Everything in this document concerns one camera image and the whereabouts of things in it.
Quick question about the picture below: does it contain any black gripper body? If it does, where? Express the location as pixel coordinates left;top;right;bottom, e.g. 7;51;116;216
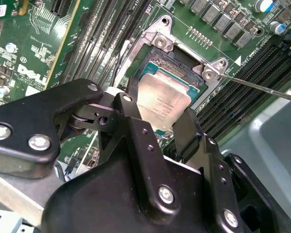
41;143;218;233

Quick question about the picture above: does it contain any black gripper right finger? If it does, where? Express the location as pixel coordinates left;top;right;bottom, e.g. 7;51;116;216
172;106;291;233

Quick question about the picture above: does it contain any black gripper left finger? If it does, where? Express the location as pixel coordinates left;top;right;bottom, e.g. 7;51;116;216
0;77;182;220

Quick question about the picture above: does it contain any silver-topped CPU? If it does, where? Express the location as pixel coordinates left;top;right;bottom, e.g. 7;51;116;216
136;61;201;136

